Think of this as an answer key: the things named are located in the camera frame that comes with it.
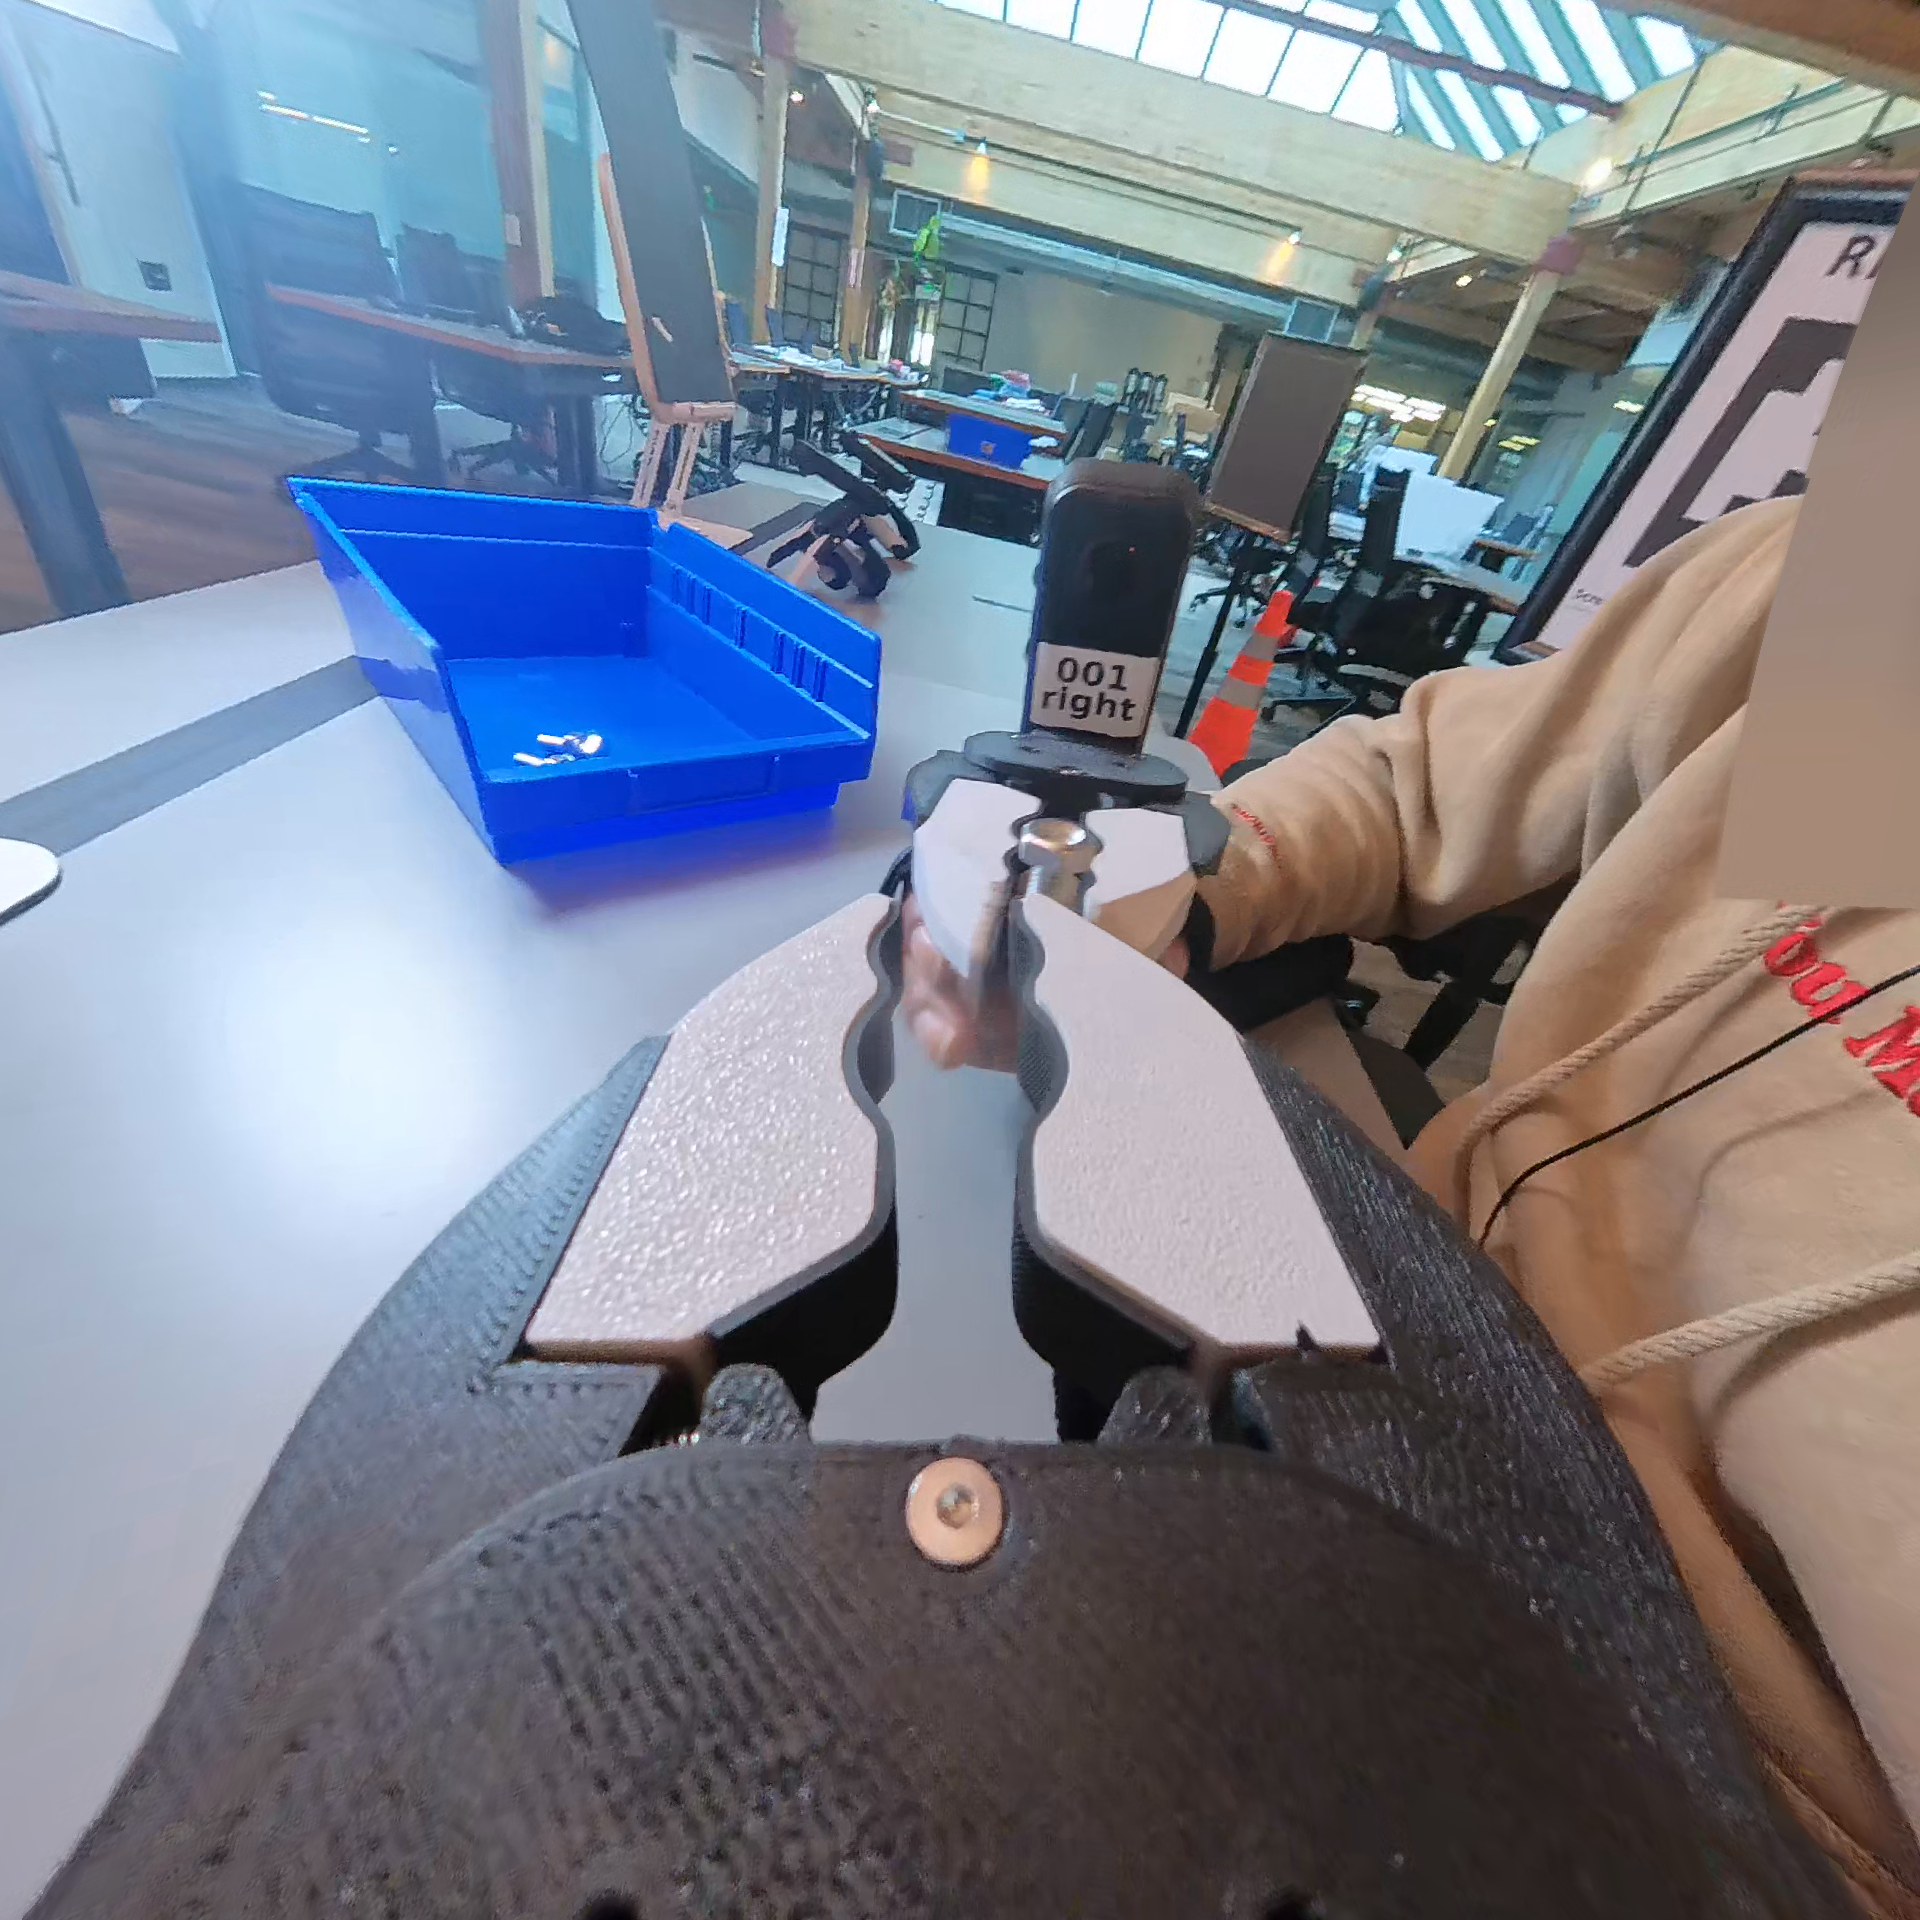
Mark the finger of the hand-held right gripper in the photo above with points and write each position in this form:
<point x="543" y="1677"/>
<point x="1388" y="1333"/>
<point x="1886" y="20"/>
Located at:
<point x="960" y="960"/>
<point x="1153" y="875"/>

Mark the black office chair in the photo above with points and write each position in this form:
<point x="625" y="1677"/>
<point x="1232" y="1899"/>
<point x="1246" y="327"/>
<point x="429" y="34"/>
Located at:
<point x="1441" y="977"/>

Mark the orange traffic cone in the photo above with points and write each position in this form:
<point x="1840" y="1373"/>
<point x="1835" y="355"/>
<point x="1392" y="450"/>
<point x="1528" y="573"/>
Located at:
<point x="1237" y="697"/>

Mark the person's torso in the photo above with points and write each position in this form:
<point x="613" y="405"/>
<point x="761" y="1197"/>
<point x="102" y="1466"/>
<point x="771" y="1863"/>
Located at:
<point x="1772" y="1352"/>

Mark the blue plastic bin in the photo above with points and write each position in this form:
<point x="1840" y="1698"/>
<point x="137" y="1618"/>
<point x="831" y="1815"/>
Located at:
<point x="451" y="601"/>
<point x="990" y="440"/>

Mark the wooden poster stand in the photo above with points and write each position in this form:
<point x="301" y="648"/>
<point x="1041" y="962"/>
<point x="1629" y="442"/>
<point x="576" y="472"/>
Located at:
<point x="645" y="240"/>

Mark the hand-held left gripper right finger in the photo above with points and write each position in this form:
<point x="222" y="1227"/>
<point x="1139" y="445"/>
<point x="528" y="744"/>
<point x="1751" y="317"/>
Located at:
<point x="1200" y="1171"/>

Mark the black framed sign board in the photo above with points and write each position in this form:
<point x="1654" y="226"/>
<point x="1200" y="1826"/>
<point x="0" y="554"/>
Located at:
<point x="1740" y="392"/>

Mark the person's right forearm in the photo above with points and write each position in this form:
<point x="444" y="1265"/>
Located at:
<point x="1501" y="780"/>

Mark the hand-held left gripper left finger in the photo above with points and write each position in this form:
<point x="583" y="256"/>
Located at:
<point x="716" y="1171"/>

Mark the black panel on tripod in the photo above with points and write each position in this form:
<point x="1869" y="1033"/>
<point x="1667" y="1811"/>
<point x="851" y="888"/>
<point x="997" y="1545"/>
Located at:
<point x="1286" y="420"/>

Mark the white document stand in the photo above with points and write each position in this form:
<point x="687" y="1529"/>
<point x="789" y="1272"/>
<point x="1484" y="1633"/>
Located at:
<point x="19" y="875"/>

